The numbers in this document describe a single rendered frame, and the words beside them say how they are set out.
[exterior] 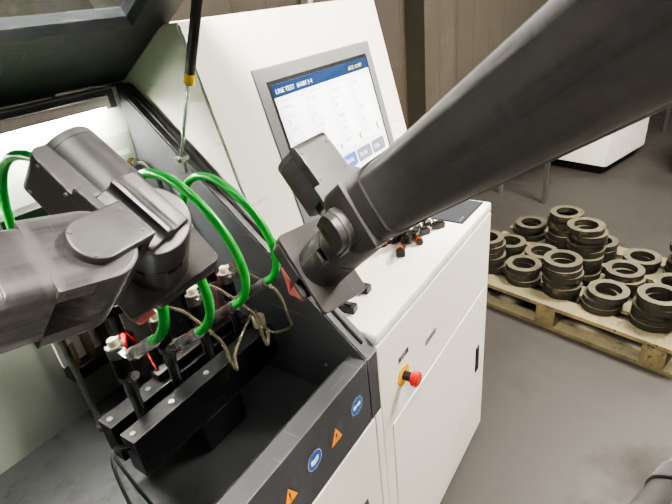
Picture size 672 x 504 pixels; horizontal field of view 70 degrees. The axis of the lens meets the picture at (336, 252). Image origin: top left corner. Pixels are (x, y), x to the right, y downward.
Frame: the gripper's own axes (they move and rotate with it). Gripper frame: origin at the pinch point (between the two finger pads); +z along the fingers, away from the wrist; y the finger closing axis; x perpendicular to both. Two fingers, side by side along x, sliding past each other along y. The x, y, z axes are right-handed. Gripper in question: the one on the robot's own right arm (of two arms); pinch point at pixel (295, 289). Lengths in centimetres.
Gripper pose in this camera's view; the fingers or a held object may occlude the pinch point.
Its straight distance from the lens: 62.6
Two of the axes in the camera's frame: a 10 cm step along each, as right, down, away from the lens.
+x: -7.4, 3.9, -5.5
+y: -5.4, -8.3, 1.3
